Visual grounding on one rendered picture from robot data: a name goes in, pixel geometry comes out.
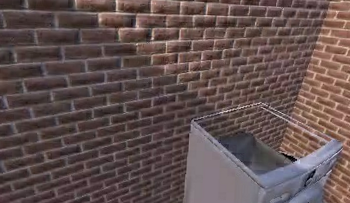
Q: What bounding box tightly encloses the grey metal washing machine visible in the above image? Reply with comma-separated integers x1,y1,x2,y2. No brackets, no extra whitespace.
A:
183,98,346,203

